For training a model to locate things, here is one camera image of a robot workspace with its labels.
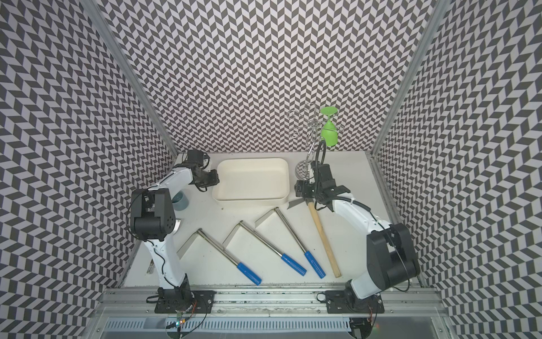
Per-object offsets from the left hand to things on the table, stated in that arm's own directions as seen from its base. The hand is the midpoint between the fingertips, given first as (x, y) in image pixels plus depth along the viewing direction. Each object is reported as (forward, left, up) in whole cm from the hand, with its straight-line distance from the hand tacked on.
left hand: (217, 181), depth 101 cm
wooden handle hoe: (-31, -50, -6) cm, 59 cm away
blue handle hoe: (-39, -45, -4) cm, 60 cm away
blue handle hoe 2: (-36, -33, -4) cm, 48 cm away
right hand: (-10, -41, +7) cm, 43 cm away
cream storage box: (+1, -17, -2) cm, 17 cm away
